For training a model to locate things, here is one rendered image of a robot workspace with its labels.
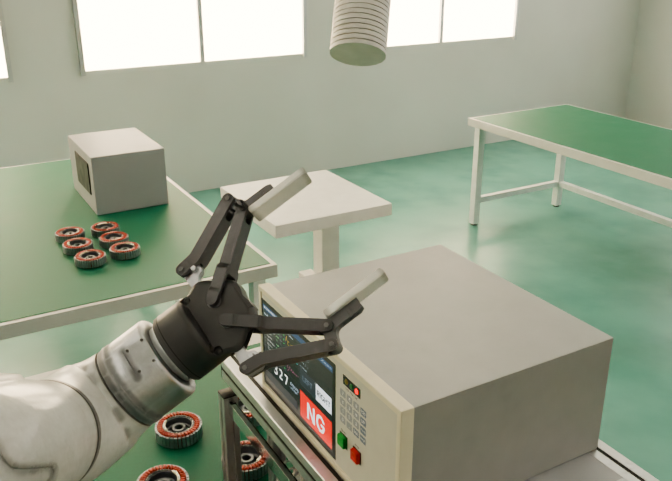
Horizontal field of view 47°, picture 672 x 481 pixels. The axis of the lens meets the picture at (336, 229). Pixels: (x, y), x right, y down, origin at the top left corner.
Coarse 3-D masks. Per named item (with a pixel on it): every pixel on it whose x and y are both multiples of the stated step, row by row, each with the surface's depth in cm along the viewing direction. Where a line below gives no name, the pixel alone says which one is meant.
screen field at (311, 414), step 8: (304, 400) 124; (304, 408) 124; (312, 408) 122; (304, 416) 125; (312, 416) 122; (320, 416) 119; (312, 424) 123; (320, 424) 120; (328, 424) 117; (320, 432) 120; (328, 432) 118; (328, 440) 118
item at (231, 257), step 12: (240, 204) 78; (240, 216) 78; (252, 216) 80; (240, 228) 78; (228, 240) 77; (240, 240) 78; (228, 252) 77; (240, 252) 78; (228, 264) 76; (216, 276) 76; (228, 276) 78; (216, 288) 75; (216, 300) 75
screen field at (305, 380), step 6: (300, 372) 123; (300, 378) 124; (306, 378) 121; (306, 384) 122; (312, 384) 120; (312, 390) 120; (318, 390) 118; (318, 396) 119; (324, 396) 117; (324, 402) 117; (330, 402) 115; (330, 408) 116
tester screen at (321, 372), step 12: (264, 312) 132; (264, 336) 134; (276, 336) 129; (288, 336) 125; (276, 348) 130; (312, 360) 118; (324, 360) 114; (288, 372) 128; (312, 372) 119; (324, 372) 115; (300, 384) 124; (324, 384) 116; (312, 396) 121; (324, 408) 118
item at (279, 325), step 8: (224, 320) 74; (232, 320) 74; (240, 320) 74; (248, 320) 74; (256, 320) 73; (264, 320) 74; (272, 320) 74; (280, 320) 73; (288, 320) 73; (296, 320) 73; (304, 320) 73; (312, 320) 73; (320, 320) 73; (328, 320) 72; (256, 328) 74; (264, 328) 74; (272, 328) 73; (280, 328) 73; (288, 328) 73; (296, 328) 73; (304, 328) 73; (312, 328) 73; (320, 328) 72; (328, 328) 72
